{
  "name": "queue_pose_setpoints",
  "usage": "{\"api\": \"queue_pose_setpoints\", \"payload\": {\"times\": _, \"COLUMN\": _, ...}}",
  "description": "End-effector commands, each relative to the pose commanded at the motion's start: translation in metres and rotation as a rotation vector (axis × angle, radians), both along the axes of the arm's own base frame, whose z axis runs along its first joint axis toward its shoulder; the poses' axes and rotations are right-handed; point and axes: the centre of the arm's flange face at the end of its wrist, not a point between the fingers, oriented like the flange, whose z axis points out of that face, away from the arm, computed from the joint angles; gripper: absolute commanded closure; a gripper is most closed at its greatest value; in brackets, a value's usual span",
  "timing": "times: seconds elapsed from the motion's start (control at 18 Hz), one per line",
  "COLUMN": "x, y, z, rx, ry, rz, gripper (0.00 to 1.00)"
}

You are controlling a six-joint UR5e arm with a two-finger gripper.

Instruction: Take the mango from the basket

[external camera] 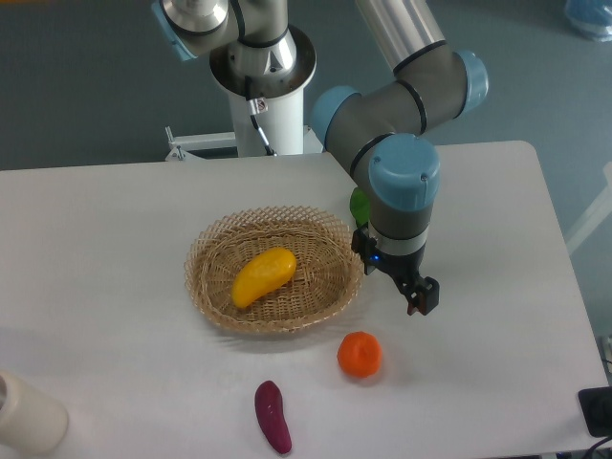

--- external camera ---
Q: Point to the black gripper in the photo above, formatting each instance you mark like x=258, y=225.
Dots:
x=402, y=265

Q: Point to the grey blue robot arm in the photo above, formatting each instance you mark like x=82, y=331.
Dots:
x=378, y=138

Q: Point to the woven wicker basket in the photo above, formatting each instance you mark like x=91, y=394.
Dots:
x=327, y=276

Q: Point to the yellow mango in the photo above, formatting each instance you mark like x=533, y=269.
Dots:
x=265, y=273

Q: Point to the orange tangerine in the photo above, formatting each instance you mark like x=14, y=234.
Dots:
x=360, y=355

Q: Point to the green fruit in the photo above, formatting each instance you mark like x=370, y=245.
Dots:
x=359, y=207

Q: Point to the purple sweet potato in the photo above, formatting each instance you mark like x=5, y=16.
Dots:
x=269, y=412

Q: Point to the black device at edge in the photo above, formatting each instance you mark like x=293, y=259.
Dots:
x=595, y=404

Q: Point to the blue object top right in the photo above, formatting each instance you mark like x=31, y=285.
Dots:
x=592, y=18

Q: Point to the beige cylinder cup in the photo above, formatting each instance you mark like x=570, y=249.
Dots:
x=32, y=422

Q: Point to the white frame at right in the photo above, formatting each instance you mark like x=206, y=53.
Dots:
x=592, y=217

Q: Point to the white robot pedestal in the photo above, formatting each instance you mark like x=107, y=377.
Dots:
x=265, y=87

